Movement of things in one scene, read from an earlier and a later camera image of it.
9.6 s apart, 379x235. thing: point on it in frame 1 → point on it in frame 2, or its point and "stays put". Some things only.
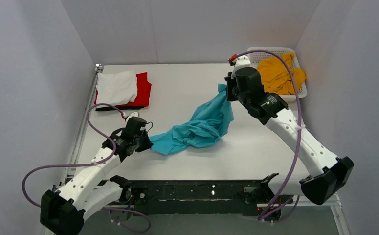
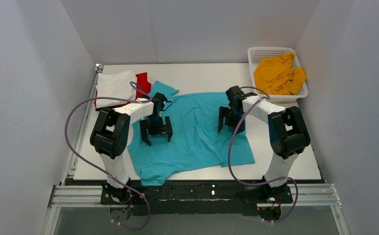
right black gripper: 231,89 → 229,117
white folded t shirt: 117,89 stays put
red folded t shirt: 144,88 stays put
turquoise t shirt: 211,119 → 241,152
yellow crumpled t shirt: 276,77 stays put
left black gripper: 144,141 → 156,129
